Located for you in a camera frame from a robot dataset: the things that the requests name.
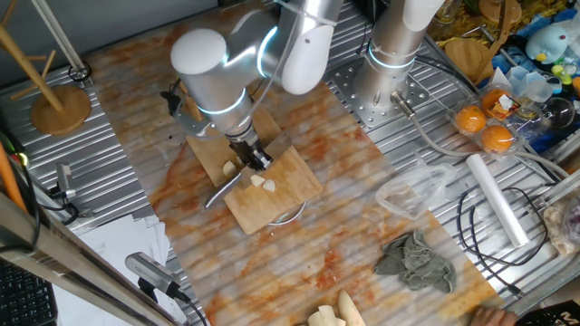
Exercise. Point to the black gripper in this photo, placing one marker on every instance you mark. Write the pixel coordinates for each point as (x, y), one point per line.
(244, 147)

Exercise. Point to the clear plastic bag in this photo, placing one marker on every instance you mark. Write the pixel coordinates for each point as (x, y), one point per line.
(417, 190)

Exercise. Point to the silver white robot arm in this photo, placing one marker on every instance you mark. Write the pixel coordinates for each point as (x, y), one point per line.
(389, 41)

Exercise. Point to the white radish slice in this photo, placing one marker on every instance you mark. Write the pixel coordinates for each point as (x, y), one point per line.
(257, 180)
(229, 168)

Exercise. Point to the person's left hand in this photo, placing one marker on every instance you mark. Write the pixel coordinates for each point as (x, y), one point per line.
(494, 318)

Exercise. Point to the wooden cutting board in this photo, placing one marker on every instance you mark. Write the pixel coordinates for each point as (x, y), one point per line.
(281, 204)

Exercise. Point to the orange marble pattern mat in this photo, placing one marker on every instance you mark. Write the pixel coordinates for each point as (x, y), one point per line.
(340, 181)

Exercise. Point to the stack of white papers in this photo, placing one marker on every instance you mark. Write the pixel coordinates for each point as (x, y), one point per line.
(122, 240)

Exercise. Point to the grey green rag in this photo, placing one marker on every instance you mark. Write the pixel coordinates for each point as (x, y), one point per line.
(417, 262)

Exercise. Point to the round wooden disc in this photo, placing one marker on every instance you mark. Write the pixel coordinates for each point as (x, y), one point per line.
(61, 111)
(466, 61)

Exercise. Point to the orange fruit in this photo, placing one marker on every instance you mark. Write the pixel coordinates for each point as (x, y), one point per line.
(470, 119)
(497, 138)
(491, 100)

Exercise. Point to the white metal rod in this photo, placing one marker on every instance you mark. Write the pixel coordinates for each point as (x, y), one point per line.
(56, 36)

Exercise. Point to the yellow plastic bag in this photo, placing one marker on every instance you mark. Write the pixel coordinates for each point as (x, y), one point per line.
(457, 27)

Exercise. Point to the clear plastic wrap roll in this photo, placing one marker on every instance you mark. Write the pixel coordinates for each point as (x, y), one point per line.
(496, 199)

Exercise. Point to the orange pole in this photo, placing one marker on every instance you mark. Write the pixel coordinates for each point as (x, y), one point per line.
(9, 176)

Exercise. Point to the black computer keyboard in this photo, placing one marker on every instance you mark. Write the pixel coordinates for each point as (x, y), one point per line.
(25, 299)

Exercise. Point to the oranges in plastic tray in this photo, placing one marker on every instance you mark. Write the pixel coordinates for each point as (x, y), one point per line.
(525, 122)

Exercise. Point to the clear plastic cup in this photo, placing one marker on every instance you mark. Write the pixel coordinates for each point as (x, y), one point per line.
(530, 86)

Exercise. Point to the wooden stand with pole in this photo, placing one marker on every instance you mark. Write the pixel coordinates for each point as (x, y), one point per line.
(498, 11)

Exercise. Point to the dark glass bowl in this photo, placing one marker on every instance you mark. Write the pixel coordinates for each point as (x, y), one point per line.
(559, 113)

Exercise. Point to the blue penguin plush toy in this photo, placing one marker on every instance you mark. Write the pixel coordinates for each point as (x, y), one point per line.
(546, 43)

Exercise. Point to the plastic bag with food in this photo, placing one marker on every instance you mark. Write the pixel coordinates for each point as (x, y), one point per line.
(566, 226)

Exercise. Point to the green yellow toy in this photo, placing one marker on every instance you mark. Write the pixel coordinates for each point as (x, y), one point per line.
(562, 74)

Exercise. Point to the black printed box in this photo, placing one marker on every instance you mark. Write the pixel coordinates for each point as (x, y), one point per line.
(553, 314)

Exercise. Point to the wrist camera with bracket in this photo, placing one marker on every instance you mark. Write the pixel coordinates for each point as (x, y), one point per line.
(186, 124)

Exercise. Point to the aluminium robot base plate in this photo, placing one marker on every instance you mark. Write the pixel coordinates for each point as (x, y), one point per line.
(362, 113)

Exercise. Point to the silver camera on clamp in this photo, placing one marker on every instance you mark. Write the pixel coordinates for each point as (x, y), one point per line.
(64, 179)

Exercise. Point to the aluminium frame beam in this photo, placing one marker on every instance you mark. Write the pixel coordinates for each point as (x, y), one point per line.
(68, 267)

